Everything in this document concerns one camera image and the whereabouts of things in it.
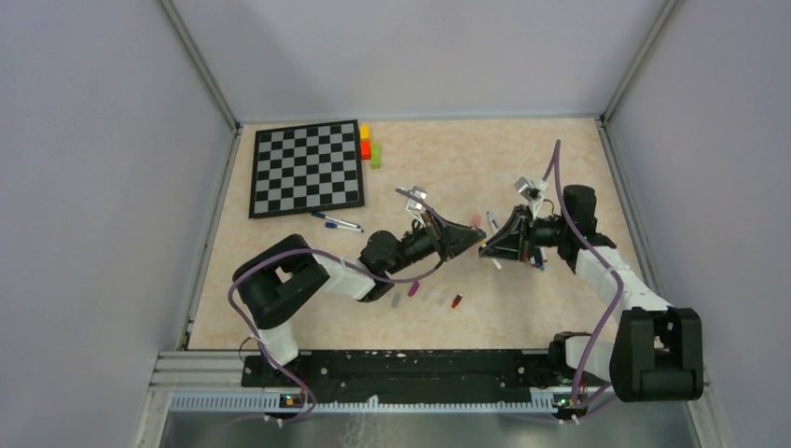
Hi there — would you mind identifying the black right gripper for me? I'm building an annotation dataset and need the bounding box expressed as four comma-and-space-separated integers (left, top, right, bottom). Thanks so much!
479, 204, 568, 263

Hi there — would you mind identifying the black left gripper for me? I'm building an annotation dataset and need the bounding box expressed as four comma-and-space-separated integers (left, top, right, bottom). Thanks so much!
385, 208, 486, 275

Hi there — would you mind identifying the magenta pen cap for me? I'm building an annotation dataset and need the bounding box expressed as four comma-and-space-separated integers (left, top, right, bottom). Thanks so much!
408, 281, 420, 297

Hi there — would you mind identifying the red black pen cap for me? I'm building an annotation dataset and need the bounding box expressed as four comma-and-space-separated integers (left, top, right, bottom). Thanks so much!
451, 294, 464, 309

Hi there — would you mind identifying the white pen blue cap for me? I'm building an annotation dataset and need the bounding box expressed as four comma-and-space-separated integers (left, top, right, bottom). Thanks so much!
486, 212, 500, 233

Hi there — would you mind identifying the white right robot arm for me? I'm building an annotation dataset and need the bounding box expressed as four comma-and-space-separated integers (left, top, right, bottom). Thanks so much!
479, 178, 704, 402

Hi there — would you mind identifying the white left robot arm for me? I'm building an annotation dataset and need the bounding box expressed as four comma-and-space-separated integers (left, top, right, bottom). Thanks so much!
229, 222, 486, 386

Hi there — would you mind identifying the blue capped whiteboard pen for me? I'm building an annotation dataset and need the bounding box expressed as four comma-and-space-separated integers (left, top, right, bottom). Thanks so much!
311, 212, 362, 229

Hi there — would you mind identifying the green toy block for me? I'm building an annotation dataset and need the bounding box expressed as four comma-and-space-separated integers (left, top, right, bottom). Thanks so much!
370, 143, 382, 169

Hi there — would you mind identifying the orange toy block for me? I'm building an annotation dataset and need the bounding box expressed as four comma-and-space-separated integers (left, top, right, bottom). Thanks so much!
360, 139, 371, 161

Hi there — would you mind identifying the black and grey chessboard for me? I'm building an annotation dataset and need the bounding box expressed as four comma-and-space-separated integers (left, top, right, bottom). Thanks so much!
248, 119, 366, 219

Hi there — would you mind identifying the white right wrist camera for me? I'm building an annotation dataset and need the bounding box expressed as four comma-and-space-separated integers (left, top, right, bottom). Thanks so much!
514, 177, 548, 217

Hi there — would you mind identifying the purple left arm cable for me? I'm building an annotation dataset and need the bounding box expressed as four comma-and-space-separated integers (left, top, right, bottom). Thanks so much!
227, 188, 455, 427

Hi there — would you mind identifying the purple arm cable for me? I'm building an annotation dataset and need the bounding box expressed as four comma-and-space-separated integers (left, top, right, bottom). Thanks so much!
227, 188, 455, 427
542, 139, 625, 426

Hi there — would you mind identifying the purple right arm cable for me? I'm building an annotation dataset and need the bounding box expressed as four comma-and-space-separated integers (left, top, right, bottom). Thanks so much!
542, 139, 625, 426

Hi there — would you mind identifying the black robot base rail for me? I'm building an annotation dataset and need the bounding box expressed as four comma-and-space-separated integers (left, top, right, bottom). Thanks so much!
241, 349, 574, 404

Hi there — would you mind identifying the grey slotted cable duct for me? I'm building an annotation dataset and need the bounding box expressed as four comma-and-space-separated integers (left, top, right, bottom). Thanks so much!
170, 392, 557, 413

